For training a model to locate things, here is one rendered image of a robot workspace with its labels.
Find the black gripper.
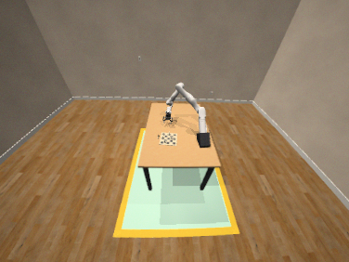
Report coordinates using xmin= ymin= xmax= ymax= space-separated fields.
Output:
xmin=163 ymin=113 xmax=173 ymax=123

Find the black and cream chessboard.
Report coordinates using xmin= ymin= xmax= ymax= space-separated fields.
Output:
xmin=159 ymin=133 xmax=177 ymax=146

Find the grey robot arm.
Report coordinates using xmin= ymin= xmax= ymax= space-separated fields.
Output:
xmin=165 ymin=83 xmax=207 ymax=133

